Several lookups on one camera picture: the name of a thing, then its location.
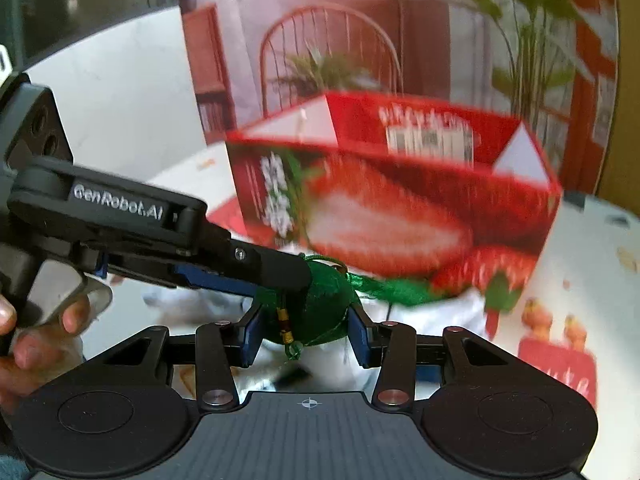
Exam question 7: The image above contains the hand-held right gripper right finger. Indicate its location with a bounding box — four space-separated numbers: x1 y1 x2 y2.
347 303 527 410

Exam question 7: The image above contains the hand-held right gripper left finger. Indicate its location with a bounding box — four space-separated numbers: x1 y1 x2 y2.
85 304 265 412

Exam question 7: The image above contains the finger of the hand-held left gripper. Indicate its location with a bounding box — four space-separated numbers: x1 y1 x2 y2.
97 252 262 299
170 219 314 304

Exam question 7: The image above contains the green mesh sachet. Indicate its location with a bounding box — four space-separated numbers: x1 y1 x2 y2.
259 254 437 362

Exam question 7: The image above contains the red strawberry cardboard box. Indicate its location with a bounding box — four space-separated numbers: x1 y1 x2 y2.
205 89 564 333

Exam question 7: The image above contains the person's left hand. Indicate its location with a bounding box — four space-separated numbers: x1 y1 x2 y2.
0 292 94 415

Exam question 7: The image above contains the wooden board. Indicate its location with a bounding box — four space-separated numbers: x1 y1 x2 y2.
594 0 640 212

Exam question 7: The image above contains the wall poster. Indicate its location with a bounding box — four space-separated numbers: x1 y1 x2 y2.
172 0 622 197

